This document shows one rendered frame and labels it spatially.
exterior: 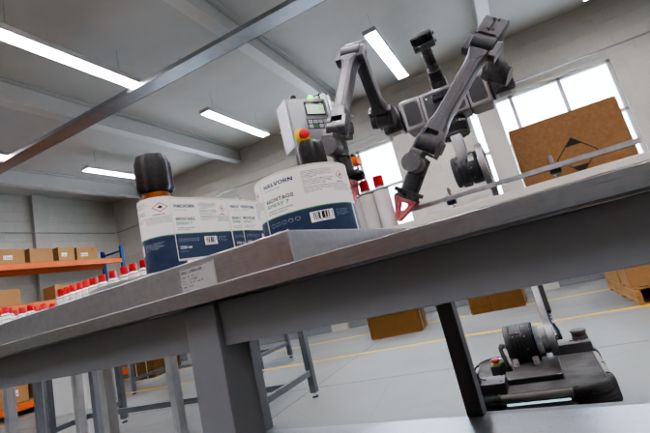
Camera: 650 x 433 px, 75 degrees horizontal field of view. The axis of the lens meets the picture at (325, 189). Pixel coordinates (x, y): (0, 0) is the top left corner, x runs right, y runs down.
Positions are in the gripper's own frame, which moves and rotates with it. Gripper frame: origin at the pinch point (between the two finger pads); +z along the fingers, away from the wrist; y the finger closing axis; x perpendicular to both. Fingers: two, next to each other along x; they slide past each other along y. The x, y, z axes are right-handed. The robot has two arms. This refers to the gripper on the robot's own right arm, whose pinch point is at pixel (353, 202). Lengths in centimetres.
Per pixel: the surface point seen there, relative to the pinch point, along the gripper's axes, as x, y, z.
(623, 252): -75, 56, 26
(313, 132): 11.8, -13.3, -31.5
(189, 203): -49, -19, -3
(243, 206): -32.0, -17.4, -2.6
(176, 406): 21, -118, 58
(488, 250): -75, 45, 23
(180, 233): -53, -20, 4
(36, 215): 320, -773, -233
